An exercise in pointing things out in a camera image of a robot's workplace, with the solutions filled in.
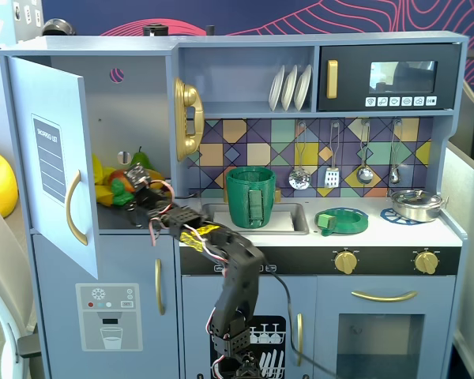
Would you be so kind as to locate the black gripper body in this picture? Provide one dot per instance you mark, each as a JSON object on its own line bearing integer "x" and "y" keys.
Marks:
{"x": 139, "y": 196}

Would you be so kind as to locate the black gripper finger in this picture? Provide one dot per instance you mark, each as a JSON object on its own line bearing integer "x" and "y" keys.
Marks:
{"x": 130, "y": 205}

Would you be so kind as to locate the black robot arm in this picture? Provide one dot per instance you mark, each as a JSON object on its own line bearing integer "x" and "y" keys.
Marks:
{"x": 237, "y": 284}

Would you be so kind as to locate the blue shopping list cabinet door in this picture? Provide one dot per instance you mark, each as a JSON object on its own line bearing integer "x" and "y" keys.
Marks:
{"x": 23, "y": 98}

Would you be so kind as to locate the yellow toy fruit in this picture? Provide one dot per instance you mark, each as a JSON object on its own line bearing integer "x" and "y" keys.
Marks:
{"x": 156, "y": 174}

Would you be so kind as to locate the red orange toy fruit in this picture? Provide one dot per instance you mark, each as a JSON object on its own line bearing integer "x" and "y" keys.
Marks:
{"x": 118, "y": 175}

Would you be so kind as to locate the green toy pear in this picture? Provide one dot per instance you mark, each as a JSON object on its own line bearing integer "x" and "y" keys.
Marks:
{"x": 142, "y": 160}

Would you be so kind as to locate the yellow toy banana bunch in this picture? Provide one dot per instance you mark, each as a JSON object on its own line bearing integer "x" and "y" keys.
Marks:
{"x": 98, "y": 169}

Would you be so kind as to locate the blue ice dispenser fridge door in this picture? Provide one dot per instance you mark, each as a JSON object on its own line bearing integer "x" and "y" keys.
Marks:
{"x": 122, "y": 268}

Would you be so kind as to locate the green printed cup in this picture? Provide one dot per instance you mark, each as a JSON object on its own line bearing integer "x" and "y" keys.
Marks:
{"x": 241, "y": 197}

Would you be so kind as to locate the gold toy telephone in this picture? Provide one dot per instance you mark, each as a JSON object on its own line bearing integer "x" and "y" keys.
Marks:
{"x": 189, "y": 98}

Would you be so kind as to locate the blue dishwasher print door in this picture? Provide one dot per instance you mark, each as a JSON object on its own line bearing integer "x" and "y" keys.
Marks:
{"x": 197, "y": 300}

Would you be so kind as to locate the steel skimmer spoon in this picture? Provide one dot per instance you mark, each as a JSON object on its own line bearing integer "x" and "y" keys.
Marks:
{"x": 300, "y": 179}

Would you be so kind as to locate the steel toy sink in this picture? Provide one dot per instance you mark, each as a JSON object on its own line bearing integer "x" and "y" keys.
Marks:
{"x": 300, "y": 221}

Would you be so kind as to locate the white grey office chair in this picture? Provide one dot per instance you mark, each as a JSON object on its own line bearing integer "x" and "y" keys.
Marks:
{"x": 0, "y": 276}

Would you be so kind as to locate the blue toy kitchen unit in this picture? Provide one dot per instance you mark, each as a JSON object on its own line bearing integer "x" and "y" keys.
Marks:
{"x": 245, "y": 71}

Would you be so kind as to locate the white toy plate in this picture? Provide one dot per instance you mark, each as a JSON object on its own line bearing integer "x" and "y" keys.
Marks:
{"x": 289, "y": 88}
{"x": 302, "y": 87}
{"x": 276, "y": 88}

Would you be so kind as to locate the black cylindrical device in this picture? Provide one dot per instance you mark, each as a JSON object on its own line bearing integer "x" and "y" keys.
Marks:
{"x": 156, "y": 29}

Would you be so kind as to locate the steel slotted spatula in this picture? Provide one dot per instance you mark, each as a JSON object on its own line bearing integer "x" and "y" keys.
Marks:
{"x": 332, "y": 177}

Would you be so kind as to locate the black round device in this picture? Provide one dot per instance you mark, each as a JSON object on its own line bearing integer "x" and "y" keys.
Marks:
{"x": 57, "y": 27}

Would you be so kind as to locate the green printed shallow dish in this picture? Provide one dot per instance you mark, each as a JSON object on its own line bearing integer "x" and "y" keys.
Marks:
{"x": 351, "y": 225}

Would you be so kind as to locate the blue windowed oven door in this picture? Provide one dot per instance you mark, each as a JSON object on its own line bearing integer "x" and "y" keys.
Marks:
{"x": 328, "y": 300}

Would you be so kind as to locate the gold stove knob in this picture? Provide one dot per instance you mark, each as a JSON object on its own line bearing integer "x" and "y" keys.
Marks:
{"x": 426, "y": 262}
{"x": 345, "y": 261}

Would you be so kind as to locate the steel ladle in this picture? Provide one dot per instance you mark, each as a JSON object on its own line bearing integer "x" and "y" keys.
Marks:
{"x": 365, "y": 174}

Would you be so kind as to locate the blue printed trivet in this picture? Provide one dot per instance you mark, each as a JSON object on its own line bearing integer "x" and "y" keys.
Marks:
{"x": 389, "y": 215}

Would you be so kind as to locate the steel serving spoon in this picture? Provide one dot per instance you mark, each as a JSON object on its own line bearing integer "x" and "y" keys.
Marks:
{"x": 395, "y": 175}

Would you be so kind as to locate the black toy microwave door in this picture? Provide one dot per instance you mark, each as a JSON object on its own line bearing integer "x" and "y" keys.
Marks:
{"x": 355, "y": 55}

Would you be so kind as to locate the steel toy cooking pot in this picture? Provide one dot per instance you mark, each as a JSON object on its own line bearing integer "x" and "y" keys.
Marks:
{"x": 414, "y": 213}

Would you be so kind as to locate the small black post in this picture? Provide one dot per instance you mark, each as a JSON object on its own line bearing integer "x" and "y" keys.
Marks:
{"x": 210, "y": 31}

